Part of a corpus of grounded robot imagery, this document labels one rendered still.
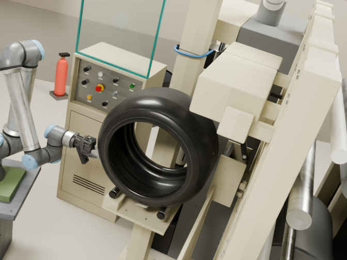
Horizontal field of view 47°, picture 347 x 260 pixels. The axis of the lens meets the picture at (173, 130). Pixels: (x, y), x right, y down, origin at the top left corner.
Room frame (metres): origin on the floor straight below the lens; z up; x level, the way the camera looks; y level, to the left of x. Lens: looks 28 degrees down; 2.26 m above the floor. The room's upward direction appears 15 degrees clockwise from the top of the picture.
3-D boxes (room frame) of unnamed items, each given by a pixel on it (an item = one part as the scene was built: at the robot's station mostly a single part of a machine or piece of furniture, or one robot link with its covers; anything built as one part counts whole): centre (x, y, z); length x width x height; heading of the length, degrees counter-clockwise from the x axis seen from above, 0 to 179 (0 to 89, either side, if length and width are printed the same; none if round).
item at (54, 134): (1.84, 0.62, 1.04); 0.12 x 0.09 x 0.10; 77
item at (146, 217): (1.78, 0.04, 0.80); 0.37 x 0.36 x 0.02; 77
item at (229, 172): (1.91, -0.37, 1.05); 0.20 x 0.15 x 0.30; 167
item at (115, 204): (1.81, 0.18, 0.83); 0.36 x 0.09 x 0.06; 167
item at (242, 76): (1.59, -0.22, 1.71); 0.61 x 0.25 x 0.15; 167
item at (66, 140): (1.83, 0.53, 1.04); 0.10 x 0.05 x 0.09; 167
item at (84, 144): (1.80, 0.45, 1.05); 0.12 x 0.08 x 0.09; 77
